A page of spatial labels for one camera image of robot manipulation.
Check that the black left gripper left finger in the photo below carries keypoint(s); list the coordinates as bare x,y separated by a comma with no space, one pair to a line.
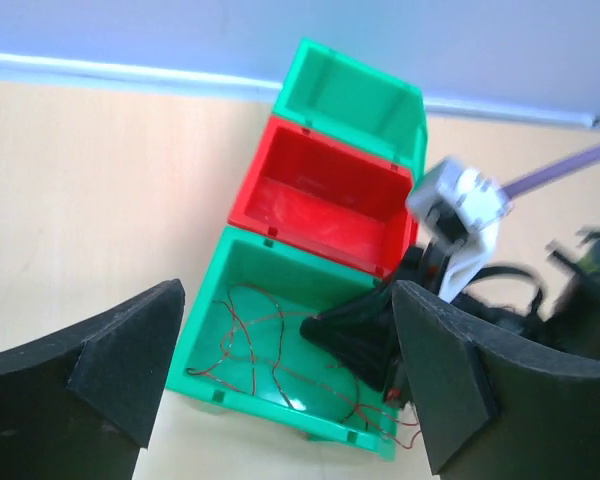
81,403

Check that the near green plastic bin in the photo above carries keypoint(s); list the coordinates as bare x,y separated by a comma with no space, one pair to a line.
241,346

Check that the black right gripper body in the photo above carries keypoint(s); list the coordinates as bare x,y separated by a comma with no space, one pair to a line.
361,333

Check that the red plastic bin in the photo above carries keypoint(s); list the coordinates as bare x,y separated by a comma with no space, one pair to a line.
325,197

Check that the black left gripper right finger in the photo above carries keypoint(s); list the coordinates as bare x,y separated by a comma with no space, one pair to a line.
492,404

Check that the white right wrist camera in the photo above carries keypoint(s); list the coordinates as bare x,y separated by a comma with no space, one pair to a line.
461,209

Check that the green plastic bin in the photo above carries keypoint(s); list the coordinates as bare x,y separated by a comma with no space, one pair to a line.
241,346
328,91

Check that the far green plastic bin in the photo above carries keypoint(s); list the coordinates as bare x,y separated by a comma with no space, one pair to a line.
328,91

